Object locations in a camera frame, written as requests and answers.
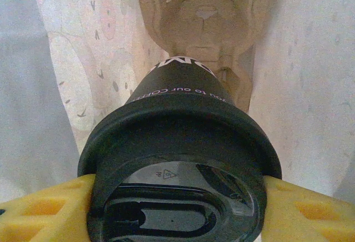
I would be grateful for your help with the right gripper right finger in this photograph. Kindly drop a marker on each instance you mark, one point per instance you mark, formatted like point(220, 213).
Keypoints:
point(310, 219)

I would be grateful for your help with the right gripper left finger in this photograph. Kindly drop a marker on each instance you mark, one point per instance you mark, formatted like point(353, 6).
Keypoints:
point(41, 214)

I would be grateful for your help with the lidded black paper coffee cup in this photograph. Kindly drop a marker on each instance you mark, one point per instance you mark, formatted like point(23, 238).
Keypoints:
point(177, 142)

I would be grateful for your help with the animal print paper gift bag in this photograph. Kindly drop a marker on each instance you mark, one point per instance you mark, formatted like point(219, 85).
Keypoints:
point(55, 59)

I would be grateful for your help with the brown pulp cup carrier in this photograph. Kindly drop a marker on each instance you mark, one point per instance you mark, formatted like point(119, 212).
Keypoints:
point(205, 25)

